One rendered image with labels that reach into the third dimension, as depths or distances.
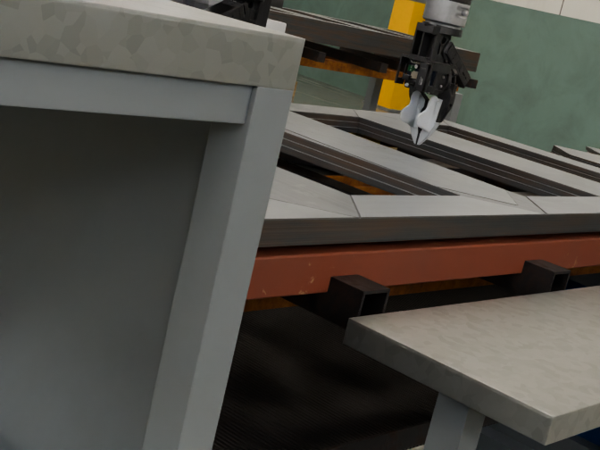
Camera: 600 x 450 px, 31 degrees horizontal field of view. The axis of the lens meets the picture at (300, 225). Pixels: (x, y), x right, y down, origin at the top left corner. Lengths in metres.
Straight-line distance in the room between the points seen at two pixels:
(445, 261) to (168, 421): 0.64
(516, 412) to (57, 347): 0.45
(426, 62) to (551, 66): 8.63
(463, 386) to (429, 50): 0.91
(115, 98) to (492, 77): 10.26
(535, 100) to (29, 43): 9.96
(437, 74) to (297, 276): 0.77
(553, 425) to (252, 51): 0.49
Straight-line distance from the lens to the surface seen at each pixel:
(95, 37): 0.71
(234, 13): 1.88
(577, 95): 10.29
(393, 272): 1.36
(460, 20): 1.92
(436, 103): 1.94
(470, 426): 1.20
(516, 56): 10.79
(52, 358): 1.07
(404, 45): 6.02
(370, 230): 1.29
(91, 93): 0.72
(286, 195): 1.29
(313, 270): 1.23
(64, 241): 1.05
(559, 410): 1.11
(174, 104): 0.77
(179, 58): 0.76
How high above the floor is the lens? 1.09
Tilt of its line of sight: 12 degrees down
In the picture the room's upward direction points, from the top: 13 degrees clockwise
